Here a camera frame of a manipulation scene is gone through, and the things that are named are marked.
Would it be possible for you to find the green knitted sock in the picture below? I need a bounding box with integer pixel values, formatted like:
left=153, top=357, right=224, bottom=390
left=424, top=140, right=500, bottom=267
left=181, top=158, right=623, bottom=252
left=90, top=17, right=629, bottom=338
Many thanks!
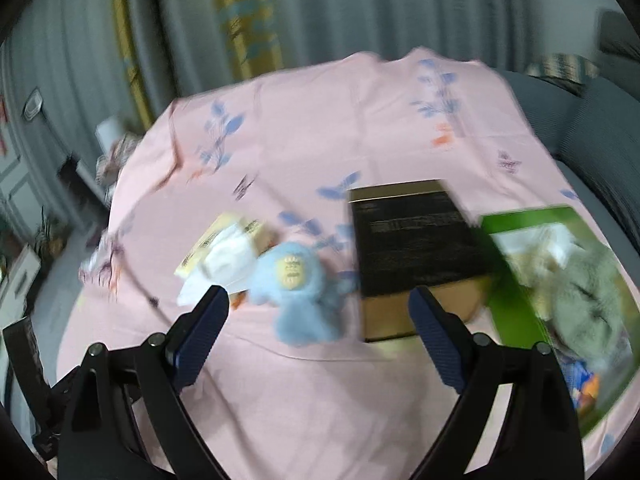
left=535, top=244, right=624, bottom=372

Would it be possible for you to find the tissue pack with tree print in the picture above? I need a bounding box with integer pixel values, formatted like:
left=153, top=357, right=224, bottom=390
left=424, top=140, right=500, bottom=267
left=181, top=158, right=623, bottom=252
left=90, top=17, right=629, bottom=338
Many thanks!
left=492, top=223, right=577, bottom=278

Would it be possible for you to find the blue orange snack packet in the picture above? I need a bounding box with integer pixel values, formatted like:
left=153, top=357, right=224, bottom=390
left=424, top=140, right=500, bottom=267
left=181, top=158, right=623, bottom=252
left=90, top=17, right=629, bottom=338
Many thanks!
left=560, top=358, right=600, bottom=414

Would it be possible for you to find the green cardboard box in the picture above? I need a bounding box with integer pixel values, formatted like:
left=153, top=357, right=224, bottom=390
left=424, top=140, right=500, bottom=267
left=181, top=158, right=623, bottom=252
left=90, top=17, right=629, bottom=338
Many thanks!
left=480, top=206, right=639, bottom=434

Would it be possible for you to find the black gold tin box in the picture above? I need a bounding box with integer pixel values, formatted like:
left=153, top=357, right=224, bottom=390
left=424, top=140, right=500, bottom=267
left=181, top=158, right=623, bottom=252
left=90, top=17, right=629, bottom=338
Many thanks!
left=348, top=180, right=490, bottom=342

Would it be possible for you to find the light blue plush toy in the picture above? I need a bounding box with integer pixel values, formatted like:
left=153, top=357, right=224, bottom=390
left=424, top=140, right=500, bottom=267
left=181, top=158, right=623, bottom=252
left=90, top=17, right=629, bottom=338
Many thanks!
left=248, top=242, right=357, bottom=347

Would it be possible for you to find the pink printed tablecloth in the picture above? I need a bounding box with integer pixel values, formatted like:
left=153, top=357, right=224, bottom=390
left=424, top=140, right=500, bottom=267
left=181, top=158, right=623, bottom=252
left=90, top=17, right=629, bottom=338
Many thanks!
left=56, top=49, right=585, bottom=479

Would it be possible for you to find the dark grey sofa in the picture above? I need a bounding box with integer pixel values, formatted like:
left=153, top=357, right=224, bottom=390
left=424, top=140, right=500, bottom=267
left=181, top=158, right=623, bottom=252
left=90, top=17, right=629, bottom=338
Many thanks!
left=499, top=8, right=640, bottom=252

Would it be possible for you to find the striped cushion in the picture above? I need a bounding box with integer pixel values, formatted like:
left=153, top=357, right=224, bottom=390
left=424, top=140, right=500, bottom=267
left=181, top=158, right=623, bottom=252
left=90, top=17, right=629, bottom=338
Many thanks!
left=525, top=53, right=600, bottom=96

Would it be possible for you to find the grey curtain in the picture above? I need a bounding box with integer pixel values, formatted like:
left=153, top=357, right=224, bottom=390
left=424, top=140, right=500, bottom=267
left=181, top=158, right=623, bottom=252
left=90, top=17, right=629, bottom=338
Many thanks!
left=0, top=0, right=601, bottom=172

